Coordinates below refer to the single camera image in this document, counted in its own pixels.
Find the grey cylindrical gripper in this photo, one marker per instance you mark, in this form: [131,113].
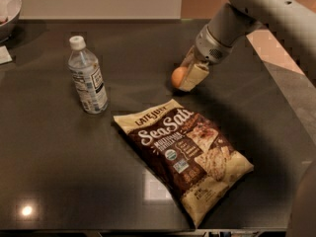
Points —
[209,48]

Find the orange fruit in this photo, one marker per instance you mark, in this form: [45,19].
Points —
[178,76]

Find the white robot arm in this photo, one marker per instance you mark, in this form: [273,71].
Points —
[294,27]

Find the brown sea salt chip bag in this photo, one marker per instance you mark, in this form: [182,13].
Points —
[188,153]

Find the clear plastic water bottle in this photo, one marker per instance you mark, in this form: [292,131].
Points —
[87,77]

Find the white paper napkin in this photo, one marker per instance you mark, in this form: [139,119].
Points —
[5,56]

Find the grey metal bowl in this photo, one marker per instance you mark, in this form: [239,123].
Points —
[9,17]

